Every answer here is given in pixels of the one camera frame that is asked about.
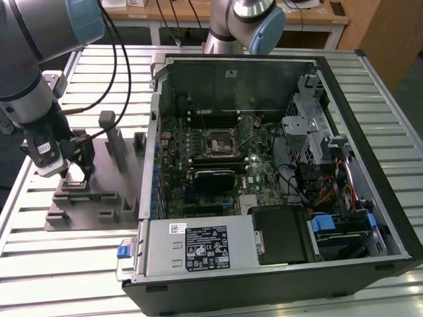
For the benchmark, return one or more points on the silver chipset heatsink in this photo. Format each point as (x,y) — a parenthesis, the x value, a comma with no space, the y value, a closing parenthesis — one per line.
(248,200)

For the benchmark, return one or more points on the blue case latch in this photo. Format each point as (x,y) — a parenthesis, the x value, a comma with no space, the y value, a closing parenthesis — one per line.
(123,252)

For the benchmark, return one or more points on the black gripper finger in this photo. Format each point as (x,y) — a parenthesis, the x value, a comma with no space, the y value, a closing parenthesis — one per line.
(67,168)
(86,158)

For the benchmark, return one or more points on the CPU socket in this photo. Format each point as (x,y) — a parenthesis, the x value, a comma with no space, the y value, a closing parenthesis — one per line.
(219,143)

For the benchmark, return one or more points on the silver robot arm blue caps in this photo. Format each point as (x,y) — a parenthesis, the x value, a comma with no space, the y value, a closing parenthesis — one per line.
(29,95)

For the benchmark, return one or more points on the grey wrist bracket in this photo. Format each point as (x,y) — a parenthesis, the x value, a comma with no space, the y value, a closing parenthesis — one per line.
(56,84)

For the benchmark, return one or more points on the hard disk in blue carrier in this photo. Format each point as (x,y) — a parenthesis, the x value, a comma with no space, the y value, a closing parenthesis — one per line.
(322,223)

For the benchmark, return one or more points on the black RAM slot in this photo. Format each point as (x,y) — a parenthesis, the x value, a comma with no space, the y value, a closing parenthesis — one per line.
(213,121)
(218,161)
(218,167)
(213,115)

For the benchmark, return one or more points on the white paper tray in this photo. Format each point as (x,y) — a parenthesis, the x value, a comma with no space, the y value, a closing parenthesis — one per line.
(117,4)

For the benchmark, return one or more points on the black graphics card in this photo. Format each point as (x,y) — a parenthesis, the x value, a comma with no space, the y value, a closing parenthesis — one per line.
(213,180)

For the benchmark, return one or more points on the black PC case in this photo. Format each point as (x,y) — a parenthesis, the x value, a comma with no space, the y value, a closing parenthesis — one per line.
(264,297)

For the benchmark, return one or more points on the white labelled box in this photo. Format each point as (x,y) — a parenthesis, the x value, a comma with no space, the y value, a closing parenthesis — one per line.
(137,2)

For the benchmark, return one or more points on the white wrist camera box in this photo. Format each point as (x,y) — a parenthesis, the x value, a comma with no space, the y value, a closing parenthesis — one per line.
(49,155)

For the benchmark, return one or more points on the silver metal drive cage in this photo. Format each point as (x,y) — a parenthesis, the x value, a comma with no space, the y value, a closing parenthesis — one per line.
(297,128)

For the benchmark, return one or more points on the grey parts rack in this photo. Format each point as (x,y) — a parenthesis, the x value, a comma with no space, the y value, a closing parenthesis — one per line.
(105,198)

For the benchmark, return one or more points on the black phone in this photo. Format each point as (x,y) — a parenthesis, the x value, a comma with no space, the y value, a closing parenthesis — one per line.
(337,9)

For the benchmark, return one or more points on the brown wooden cabinet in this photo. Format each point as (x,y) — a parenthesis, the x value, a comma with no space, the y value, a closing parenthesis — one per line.
(393,39)

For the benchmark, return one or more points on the green RAM stick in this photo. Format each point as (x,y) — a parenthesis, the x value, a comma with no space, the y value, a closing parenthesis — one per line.
(84,198)

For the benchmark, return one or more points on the silver power supply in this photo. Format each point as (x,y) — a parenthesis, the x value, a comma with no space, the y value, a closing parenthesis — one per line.
(158,251)

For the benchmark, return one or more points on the green motherboard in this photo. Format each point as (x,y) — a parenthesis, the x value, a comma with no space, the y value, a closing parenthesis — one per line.
(261,171)

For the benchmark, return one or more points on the black expansion slot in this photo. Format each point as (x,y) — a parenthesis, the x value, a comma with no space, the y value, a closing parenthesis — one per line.
(203,210)

